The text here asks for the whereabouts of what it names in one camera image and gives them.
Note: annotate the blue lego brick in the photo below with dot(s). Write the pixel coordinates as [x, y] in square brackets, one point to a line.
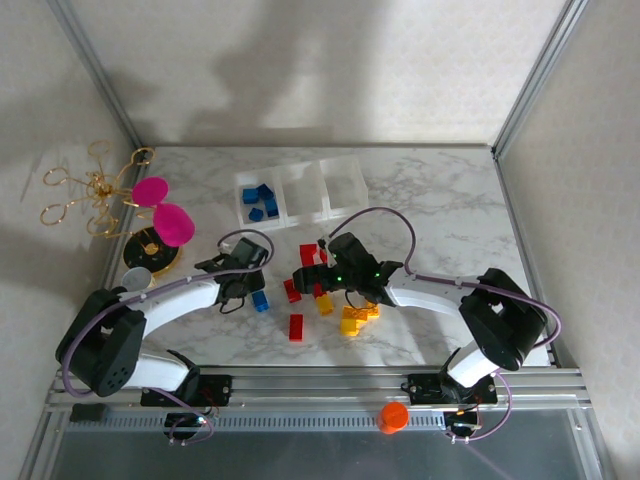
[265, 190]
[272, 206]
[260, 301]
[248, 194]
[256, 214]

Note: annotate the yellow lego brick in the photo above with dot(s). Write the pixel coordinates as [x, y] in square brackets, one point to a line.
[350, 322]
[373, 311]
[325, 305]

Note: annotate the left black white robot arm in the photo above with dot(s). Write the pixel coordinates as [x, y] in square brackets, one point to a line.
[110, 350]

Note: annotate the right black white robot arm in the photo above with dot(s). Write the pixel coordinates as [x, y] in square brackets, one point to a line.
[495, 320]

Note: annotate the pink round disc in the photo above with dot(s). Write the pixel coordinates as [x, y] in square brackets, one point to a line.
[172, 225]
[150, 192]

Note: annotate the cream cylindrical cup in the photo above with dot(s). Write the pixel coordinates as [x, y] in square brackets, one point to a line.
[136, 279]

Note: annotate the orange cylinder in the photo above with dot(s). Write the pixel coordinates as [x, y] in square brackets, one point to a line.
[393, 417]

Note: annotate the small black controller board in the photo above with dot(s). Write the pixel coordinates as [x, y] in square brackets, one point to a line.
[185, 422]
[462, 422]

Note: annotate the small black box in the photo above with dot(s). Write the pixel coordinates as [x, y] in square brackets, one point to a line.
[87, 411]

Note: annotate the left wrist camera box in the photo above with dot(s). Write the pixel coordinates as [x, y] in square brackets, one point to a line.
[226, 247]

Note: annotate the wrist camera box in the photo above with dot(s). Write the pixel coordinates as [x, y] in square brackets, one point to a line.
[226, 247]
[324, 244]

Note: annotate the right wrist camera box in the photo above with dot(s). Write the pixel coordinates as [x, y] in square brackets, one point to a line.
[324, 244]

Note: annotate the aluminium table side rail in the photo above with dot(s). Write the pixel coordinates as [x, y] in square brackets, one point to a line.
[512, 200]
[112, 252]

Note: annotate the aluminium front frame rails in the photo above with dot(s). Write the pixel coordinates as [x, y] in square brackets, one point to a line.
[320, 387]

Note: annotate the aluminium table back rail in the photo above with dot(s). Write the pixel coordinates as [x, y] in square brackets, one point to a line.
[320, 145]

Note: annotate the aluminium frame post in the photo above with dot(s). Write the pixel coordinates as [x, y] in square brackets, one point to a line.
[539, 75]
[98, 75]

